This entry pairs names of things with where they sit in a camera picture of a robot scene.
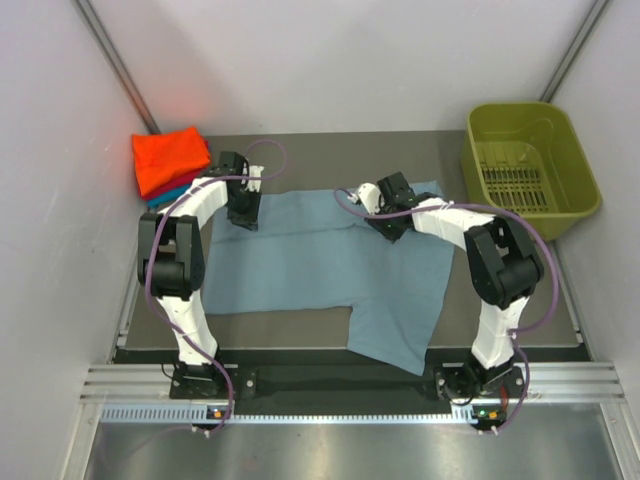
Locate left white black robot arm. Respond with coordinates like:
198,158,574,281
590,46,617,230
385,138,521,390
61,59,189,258
137,151,263,399

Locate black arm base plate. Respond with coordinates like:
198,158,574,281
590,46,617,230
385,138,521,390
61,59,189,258
169,365,513,402

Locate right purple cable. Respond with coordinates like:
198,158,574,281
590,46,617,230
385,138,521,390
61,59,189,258
333,187,560,435

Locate teal folded t shirt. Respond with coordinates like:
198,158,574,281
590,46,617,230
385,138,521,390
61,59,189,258
146,184,190,209

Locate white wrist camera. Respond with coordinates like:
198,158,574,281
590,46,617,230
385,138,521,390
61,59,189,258
349,183,384,215
245,165,264,193

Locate perforated cable duct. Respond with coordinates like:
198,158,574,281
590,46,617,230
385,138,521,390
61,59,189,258
100,404,500,425

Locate purple cable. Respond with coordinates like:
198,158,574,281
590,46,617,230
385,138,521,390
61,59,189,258
333,187,560,435
144,139,290,435

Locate olive green plastic basket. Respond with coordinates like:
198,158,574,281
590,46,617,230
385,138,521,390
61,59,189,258
460,102,602,241

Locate magenta folded t shirt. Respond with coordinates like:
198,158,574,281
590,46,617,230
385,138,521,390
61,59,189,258
143,164,208,202

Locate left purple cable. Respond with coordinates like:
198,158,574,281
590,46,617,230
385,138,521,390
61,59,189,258
144,139,290,435

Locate grey blue t shirt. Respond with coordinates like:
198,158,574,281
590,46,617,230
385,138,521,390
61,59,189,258
201,190,454,375

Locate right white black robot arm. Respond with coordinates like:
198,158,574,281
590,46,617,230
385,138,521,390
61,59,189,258
353,172,544,403

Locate orange folded t shirt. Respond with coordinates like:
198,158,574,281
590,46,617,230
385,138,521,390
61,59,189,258
131,126,210,198

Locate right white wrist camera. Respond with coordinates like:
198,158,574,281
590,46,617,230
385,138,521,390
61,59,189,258
349,183,384,215

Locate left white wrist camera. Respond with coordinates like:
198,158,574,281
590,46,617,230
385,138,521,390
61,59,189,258
245,165,264,193

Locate aluminium frame rail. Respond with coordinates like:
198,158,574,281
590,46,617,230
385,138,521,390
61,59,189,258
80,362,625,403

